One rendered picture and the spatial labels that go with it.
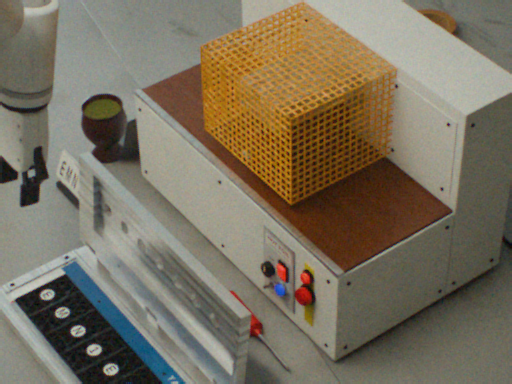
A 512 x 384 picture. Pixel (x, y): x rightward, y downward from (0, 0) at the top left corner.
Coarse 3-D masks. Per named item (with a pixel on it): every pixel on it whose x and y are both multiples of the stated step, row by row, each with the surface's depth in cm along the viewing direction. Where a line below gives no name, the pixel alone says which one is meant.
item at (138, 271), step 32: (96, 160) 205; (96, 192) 207; (128, 192) 199; (96, 224) 211; (128, 224) 202; (160, 224) 194; (96, 256) 214; (128, 256) 206; (160, 256) 196; (192, 256) 189; (128, 288) 207; (160, 288) 200; (192, 288) 191; (224, 288) 184; (160, 320) 201; (192, 320) 195; (224, 320) 186; (192, 352) 196; (224, 352) 189
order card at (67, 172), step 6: (60, 156) 232; (66, 156) 230; (60, 162) 232; (66, 162) 231; (72, 162) 229; (60, 168) 232; (66, 168) 231; (72, 168) 229; (78, 168) 228; (60, 174) 232; (66, 174) 231; (72, 174) 229; (78, 174) 228; (60, 180) 232; (66, 180) 231; (72, 180) 230; (78, 180) 228; (66, 186) 231; (72, 186) 230; (78, 186) 228; (78, 192) 229; (78, 198) 229
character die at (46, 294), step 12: (60, 276) 212; (36, 288) 211; (48, 288) 210; (60, 288) 211; (72, 288) 210; (24, 300) 209; (36, 300) 209; (48, 300) 209; (24, 312) 207; (36, 312) 207
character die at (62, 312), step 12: (60, 300) 208; (72, 300) 208; (84, 300) 208; (48, 312) 208; (60, 312) 206; (72, 312) 206; (84, 312) 206; (36, 324) 205; (48, 324) 205; (60, 324) 205
